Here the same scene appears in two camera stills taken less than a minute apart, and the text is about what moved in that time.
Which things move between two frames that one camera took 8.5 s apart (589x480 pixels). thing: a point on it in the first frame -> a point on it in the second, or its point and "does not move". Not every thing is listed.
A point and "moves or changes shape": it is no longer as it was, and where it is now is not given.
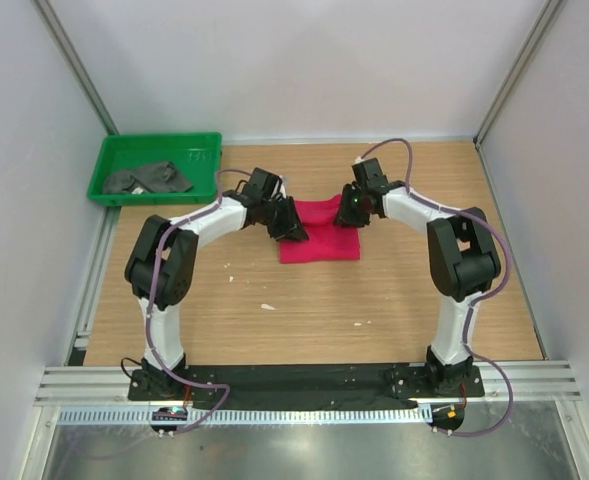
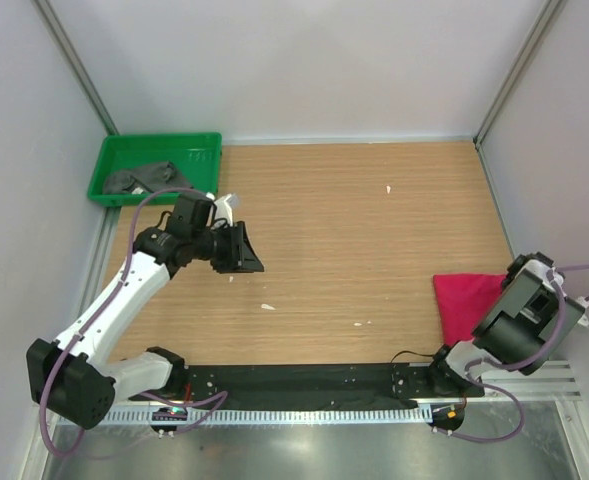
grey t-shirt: (152, 177) does not move
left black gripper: (291, 229) -> (240, 255)
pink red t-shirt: (327, 241) moves or changes shape
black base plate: (305, 386) does not move
